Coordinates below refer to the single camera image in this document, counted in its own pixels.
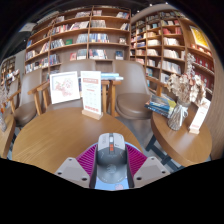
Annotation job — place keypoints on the grey and white computer mouse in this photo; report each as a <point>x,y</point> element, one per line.
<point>111,156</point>

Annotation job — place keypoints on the white sign card, wooden base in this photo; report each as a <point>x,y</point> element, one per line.
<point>91,93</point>

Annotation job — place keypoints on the round wooden side table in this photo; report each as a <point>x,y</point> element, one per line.
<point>183,146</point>
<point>6,136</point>

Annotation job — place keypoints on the stack of colourful books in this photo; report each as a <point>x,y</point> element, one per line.
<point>160,105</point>

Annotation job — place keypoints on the curved wooden bookshelf unit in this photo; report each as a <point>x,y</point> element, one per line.
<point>166,43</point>

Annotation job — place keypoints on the distant wooden bookshelf unit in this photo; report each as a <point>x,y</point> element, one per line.
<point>8,66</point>

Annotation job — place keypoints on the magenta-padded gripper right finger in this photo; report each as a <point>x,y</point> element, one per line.
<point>138,163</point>

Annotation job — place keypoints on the white hanging ceiling panel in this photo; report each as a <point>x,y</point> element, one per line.
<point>27,27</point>

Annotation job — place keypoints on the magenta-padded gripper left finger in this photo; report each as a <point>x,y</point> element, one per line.
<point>86,163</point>

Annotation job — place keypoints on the round blue cartoon mouse pad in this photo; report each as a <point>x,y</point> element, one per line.
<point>111,187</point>

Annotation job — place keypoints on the stack of blue books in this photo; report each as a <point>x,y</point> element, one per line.
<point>111,76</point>

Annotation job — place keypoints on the glass vase with pale flowers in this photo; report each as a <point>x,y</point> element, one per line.
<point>176,116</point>

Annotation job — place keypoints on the small white sign card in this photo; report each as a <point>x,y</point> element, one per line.
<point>199,116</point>

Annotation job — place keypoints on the white framed floral picture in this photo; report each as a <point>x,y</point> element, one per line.
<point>65,87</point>

